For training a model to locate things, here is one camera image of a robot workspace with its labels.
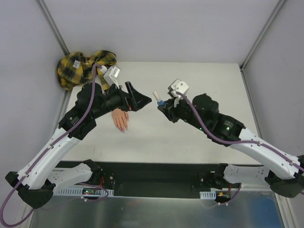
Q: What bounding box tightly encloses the left white cable duct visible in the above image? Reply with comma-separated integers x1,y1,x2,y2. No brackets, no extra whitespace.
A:
64,187,114,197

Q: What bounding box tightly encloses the right white cable duct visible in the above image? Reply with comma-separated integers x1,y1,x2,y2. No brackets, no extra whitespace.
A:
199,190,231,200

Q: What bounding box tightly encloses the white nail polish cap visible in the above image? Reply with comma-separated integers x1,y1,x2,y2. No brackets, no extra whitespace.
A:
153,91,162,102

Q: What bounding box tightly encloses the mannequin hand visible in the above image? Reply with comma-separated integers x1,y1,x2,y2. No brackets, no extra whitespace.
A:
111,109,129,133

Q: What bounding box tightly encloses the yellow plaid shirt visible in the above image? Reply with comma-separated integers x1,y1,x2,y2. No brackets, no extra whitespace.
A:
56,50,116,91

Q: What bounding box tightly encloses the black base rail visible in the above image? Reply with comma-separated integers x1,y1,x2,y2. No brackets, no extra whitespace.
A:
58,161,266,198

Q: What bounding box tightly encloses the blue nail polish bottle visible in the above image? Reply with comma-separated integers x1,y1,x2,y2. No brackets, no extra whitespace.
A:
157,100,165,106

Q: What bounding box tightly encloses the purple cable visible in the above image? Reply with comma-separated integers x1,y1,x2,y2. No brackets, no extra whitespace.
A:
177,92,304,175
0,63,105,226

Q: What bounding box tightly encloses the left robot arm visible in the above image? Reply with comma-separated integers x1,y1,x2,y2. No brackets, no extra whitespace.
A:
5,82,152,209

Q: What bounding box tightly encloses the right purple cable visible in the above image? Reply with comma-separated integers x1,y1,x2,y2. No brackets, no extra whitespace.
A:
177,92,304,175

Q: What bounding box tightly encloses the left aluminium frame post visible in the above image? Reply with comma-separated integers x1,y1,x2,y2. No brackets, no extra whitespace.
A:
36,0,70,55

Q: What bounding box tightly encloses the right aluminium frame post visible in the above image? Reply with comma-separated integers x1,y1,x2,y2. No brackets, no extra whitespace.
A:
239,0,288,72

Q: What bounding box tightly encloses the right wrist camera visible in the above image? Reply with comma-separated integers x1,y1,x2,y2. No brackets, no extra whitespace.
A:
168,79,189,107

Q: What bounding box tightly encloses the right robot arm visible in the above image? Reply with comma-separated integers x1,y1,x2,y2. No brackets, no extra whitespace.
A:
153,92,304,198

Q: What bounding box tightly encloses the aluminium frame post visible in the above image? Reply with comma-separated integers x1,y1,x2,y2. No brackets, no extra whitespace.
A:
36,0,70,55
239,0,288,72

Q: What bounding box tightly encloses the white cable duct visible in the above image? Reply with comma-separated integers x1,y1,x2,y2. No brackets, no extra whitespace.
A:
64,187,114,197
199,190,231,200

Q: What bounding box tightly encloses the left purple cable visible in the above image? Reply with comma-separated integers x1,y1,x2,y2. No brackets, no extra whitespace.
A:
0,63,105,226

